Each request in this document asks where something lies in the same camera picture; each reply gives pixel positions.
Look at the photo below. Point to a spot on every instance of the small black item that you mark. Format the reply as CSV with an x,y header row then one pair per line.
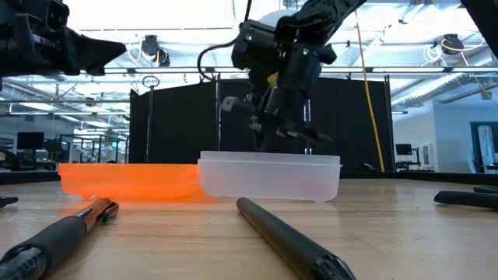
x,y
7,201

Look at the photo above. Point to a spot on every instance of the black curtain frame pole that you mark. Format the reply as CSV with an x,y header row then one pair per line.
x,y
218,116

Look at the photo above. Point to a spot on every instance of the translucent orange box lid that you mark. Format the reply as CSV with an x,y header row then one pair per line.
x,y
128,180

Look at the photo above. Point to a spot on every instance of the translucent white supply box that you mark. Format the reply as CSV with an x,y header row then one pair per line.
x,y
268,179

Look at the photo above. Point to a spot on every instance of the small black dome object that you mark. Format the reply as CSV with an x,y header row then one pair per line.
x,y
367,168

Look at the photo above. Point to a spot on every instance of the large black monitor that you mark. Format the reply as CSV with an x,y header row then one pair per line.
x,y
30,141

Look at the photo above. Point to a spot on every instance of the black curtain partition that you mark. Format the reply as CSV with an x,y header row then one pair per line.
x,y
186,124

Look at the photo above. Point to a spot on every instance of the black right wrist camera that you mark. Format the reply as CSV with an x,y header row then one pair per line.
x,y
254,46

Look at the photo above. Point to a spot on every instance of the black grip pen metal clip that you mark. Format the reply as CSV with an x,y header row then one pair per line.
x,y
58,237

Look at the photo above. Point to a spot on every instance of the blue framed door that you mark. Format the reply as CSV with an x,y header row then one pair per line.
x,y
475,148

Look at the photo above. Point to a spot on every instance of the black metal frame rack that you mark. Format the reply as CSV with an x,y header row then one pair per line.
x,y
99,149

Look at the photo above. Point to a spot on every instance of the chrome pole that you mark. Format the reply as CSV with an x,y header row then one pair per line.
x,y
308,149

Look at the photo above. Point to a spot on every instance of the white wall device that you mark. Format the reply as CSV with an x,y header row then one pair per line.
x,y
427,155

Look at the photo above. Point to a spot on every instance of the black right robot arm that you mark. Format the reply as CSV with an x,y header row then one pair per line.
x,y
323,15

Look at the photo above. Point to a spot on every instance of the dark grey marker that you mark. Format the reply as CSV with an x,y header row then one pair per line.
x,y
288,241

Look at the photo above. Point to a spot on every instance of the small black monitor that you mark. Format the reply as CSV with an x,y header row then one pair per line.
x,y
404,149

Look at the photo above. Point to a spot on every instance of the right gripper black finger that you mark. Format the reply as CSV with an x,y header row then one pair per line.
x,y
272,143

